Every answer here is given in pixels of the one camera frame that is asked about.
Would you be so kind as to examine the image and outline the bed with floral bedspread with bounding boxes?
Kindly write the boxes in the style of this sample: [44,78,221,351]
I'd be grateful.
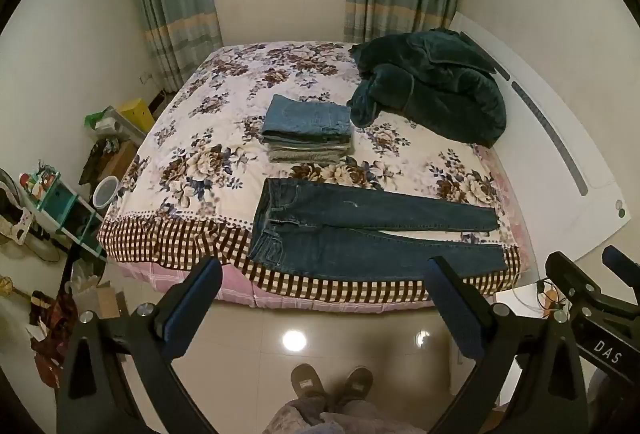
[96,41,531,310]

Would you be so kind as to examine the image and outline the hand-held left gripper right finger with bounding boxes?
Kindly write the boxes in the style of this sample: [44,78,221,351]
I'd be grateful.
[424,256,601,434]

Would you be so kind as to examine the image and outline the person's left grey slipper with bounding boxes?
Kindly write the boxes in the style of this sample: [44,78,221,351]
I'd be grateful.
[291,363,328,401]

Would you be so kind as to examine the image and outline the white patterned seat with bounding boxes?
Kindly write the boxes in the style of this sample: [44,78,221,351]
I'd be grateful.
[0,169,71,265]

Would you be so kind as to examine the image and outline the cable bundle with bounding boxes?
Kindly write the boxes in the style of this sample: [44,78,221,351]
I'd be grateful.
[515,278,568,316]

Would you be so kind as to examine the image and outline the person's right grey slipper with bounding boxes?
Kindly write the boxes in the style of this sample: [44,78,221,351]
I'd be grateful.
[340,366,374,407]

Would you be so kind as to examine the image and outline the dark blue denim pants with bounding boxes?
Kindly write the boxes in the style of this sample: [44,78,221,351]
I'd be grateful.
[247,177,508,282]

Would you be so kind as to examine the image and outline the white curved headboard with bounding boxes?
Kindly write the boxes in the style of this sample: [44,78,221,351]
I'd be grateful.
[447,11,632,262]

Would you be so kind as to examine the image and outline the colourful toys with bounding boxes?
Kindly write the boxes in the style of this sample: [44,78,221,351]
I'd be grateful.
[19,161,62,203]

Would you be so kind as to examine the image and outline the small cardboard box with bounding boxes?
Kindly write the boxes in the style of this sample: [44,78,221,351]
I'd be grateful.
[95,281,129,321]

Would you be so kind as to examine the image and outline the dark brown stool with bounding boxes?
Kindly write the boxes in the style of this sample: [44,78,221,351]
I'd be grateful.
[149,89,172,121]

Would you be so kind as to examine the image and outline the teal shelf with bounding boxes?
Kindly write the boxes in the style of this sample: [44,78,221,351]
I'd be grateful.
[47,171,108,260]

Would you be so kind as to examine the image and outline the stack of folded pants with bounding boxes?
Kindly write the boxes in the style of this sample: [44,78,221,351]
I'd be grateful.
[260,94,353,165]

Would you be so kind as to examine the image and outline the white bedside table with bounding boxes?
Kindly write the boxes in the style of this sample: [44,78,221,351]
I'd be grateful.
[492,281,571,321]

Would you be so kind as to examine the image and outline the white bucket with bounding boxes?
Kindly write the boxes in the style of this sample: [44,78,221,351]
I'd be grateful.
[91,176,120,209]

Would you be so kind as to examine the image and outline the yellow box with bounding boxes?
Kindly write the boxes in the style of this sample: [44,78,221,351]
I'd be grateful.
[116,98,156,135]

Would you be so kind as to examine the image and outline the dark green velvet blanket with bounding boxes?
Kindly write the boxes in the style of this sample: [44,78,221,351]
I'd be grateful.
[347,28,508,149]

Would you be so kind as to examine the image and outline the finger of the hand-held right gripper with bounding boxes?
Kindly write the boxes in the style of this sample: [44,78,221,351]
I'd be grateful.
[602,245,640,276]
[544,251,602,315]

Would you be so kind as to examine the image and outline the white plastic bag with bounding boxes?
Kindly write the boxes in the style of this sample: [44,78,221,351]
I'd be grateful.
[65,259,108,311]

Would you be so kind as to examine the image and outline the person's grey slipper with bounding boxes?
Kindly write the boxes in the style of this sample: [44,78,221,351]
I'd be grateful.
[291,363,328,401]
[340,366,374,407]

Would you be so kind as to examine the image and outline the brown cabinet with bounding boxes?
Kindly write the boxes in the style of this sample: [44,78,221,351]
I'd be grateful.
[95,138,140,187]

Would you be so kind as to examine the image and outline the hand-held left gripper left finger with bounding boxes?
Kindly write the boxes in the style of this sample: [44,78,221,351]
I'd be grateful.
[56,258,223,434]

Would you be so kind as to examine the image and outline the red patterned cloth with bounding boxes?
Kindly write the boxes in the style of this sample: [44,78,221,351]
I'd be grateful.
[27,290,79,390]

